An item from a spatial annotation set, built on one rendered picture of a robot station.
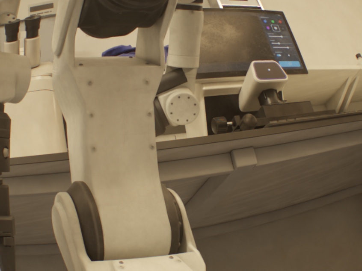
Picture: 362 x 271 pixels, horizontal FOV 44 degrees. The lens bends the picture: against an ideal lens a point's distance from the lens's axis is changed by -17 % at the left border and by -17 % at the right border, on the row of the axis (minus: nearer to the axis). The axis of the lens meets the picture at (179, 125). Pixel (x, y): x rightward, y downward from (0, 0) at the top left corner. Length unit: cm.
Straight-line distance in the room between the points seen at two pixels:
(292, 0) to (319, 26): 22
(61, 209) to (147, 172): 14
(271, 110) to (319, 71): 78
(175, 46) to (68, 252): 55
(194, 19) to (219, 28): 58
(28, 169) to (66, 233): 30
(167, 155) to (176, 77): 17
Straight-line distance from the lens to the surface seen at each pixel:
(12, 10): 61
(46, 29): 204
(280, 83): 149
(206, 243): 187
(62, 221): 70
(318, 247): 207
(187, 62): 107
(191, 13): 106
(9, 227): 57
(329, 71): 217
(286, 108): 141
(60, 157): 94
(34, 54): 117
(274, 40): 170
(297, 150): 116
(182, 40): 106
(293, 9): 284
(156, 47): 77
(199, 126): 158
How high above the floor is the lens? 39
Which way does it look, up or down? 22 degrees up
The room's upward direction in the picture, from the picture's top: 14 degrees counter-clockwise
